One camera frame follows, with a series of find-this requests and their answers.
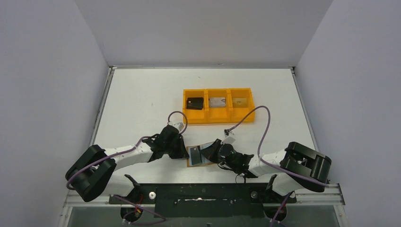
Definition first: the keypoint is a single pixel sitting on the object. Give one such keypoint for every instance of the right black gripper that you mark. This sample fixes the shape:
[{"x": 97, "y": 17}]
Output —
[{"x": 211, "y": 151}]

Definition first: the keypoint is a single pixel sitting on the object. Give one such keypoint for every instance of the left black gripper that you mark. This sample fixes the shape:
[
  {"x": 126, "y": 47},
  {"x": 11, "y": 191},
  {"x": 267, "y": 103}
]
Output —
[{"x": 179, "y": 146}]

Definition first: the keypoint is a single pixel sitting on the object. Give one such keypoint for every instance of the tan leather card holder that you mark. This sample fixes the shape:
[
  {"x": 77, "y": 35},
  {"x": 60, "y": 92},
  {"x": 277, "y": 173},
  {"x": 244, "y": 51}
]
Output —
[{"x": 205, "y": 162}]

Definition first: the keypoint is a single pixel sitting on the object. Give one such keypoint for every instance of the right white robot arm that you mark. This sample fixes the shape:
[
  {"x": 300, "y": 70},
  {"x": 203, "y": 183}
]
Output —
[{"x": 295, "y": 167}]

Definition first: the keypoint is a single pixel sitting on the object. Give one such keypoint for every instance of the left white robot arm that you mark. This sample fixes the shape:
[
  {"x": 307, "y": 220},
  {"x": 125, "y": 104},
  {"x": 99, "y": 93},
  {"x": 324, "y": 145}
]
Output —
[{"x": 93, "y": 174}]

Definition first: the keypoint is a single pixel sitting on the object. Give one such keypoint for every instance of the black credit card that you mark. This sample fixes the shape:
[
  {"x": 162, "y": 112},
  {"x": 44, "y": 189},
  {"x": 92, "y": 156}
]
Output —
[{"x": 195, "y": 103}]

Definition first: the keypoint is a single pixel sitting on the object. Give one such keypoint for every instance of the silver credit card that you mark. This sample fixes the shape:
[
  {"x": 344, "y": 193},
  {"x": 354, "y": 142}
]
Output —
[{"x": 217, "y": 102}]

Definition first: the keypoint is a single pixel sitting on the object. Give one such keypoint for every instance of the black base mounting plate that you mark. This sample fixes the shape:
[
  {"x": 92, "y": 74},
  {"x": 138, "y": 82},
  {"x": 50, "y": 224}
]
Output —
[{"x": 204, "y": 200}]

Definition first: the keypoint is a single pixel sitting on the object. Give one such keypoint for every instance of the orange three-compartment tray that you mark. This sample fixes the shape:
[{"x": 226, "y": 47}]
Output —
[{"x": 227, "y": 114}]

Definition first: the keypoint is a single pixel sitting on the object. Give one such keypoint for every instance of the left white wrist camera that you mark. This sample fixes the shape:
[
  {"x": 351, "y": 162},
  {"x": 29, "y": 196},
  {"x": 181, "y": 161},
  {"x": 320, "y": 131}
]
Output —
[{"x": 178, "y": 125}]

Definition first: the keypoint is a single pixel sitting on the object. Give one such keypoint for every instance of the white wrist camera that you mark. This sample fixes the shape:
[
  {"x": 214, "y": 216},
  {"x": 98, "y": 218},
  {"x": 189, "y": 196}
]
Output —
[
  {"x": 230, "y": 139},
  {"x": 178, "y": 125}
]

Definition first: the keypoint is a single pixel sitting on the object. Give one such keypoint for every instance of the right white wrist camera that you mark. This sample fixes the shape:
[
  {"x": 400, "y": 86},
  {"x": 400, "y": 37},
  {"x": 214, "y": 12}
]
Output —
[{"x": 230, "y": 139}]

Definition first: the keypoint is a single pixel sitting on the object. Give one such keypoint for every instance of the aluminium frame rail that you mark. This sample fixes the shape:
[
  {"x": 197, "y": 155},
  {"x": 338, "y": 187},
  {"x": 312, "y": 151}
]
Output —
[{"x": 66, "y": 210}]

